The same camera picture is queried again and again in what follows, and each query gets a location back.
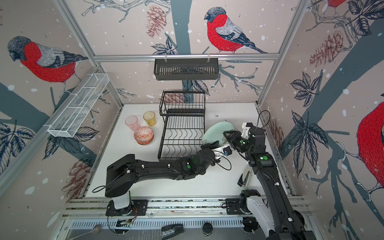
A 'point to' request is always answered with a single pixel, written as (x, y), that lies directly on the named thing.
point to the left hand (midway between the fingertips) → (218, 142)
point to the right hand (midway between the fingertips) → (223, 135)
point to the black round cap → (207, 228)
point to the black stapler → (171, 230)
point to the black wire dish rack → (183, 132)
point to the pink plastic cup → (132, 122)
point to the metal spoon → (96, 230)
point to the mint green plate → (215, 133)
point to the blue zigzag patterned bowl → (143, 135)
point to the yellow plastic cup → (150, 117)
